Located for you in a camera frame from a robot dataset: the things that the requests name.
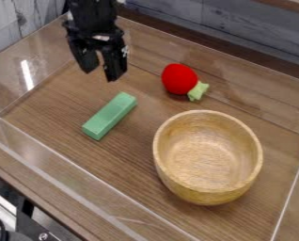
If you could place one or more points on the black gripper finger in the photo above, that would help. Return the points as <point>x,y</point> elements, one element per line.
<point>85,58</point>
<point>115,61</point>

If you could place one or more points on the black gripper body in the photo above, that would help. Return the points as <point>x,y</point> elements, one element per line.
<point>91,27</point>

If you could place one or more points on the green rectangular block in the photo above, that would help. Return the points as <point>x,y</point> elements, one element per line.
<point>108,116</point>

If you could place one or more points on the brown wooden bowl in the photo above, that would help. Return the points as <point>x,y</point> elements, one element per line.
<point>208,156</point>

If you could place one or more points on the red toy strawberry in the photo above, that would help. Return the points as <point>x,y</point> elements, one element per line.
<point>180,81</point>

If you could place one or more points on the black device with logo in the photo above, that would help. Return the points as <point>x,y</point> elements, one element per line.
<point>36,225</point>

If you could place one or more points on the clear acrylic enclosure wall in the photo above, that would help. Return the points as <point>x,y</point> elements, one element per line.
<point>97,185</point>

